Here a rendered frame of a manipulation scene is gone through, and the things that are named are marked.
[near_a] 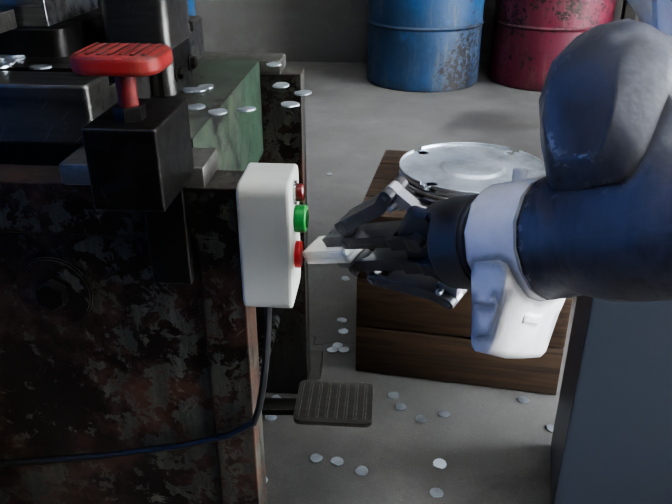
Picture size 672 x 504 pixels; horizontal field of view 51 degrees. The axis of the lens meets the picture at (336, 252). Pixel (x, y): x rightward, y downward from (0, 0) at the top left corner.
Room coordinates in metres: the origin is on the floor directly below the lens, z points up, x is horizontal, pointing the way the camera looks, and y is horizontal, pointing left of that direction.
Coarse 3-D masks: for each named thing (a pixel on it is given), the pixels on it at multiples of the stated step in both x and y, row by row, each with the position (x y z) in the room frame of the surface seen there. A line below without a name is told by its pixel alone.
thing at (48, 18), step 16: (0, 0) 0.84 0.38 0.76; (16, 0) 0.83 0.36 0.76; (32, 0) 0.83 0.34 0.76; (48, 0) 0.84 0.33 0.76; (64, 0) 0.88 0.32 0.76; (80, 0) 0.93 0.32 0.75; (96, 0) 0.98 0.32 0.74; (16, 16) 0.83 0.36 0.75; (32, 16) 0.83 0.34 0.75; (48, 16) 0.84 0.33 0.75; (64, 16) 0.88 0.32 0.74
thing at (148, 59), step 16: (96, 48) 0.56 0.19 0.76; (112, 48) 0.57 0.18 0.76; (128, 48) 0.56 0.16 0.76; (144, 48) 0.57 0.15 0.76; (160, 48) 0.57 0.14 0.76; (80, 64) 0.54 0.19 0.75; (96, 64) 0.53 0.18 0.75; (112, 64) 0.53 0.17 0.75; (128, 64) 0.53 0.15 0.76; (144, 64) 0.53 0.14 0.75; (160, 64) 0.55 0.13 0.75; (128, 80) 0.56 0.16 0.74; (128, 96) 0.56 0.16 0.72
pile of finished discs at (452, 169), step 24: (432, 144) 1.45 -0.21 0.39; (456, 144) 1.47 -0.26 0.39; (480, 144) 1.46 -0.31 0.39; (408, 168) 1.32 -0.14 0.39; (432, 168) 1.32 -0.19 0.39; (456, 168) 1.30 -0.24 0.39; (480, 168) 1.30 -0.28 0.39; (504, 168) 1.31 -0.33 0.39; (528, 168) 1.32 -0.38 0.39; (432, 192) 1.21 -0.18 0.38; (456, 192) 1.19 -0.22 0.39
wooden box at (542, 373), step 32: (384, 160) 1.47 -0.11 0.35; (384, 288) 1.17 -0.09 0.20; (384, 320) 1.17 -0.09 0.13; (416, 320) 1.15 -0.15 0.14; (448, 320) 1.14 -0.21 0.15; (384, 352) 1.16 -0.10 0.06; (416, 352) 1.15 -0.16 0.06; (448, 352) 1.14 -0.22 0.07; (480, 384) 1.13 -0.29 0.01; (512, 384) 1.11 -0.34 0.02; (544, 384) 1.10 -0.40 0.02
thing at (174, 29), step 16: (112, 0) 0.85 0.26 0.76; (128, 0) 0.85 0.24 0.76; (144, 0) 0.85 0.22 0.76; (160, 0) 0.85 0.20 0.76; (176, 0) 0.89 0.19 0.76; (112, 16) 0.85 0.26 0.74; (128, 16) 0.85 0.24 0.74; (144, 16) 0.85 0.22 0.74; (160, 16) 0.85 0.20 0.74; (176, 16) 0.89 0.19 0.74; (112, 32) 0.85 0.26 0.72; (128, 32) 0.85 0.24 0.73; (144, 32) 0.85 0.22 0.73; (160, 32) 0.85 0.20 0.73; (176, 32) 0.88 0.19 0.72; (176, 48) 0.87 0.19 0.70; (176, 64) 0.86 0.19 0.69; (192, 64) 0.92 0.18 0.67; (160, 80) 0.85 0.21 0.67; (176, 80) 0.86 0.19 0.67; (160, 96) 0.85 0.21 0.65
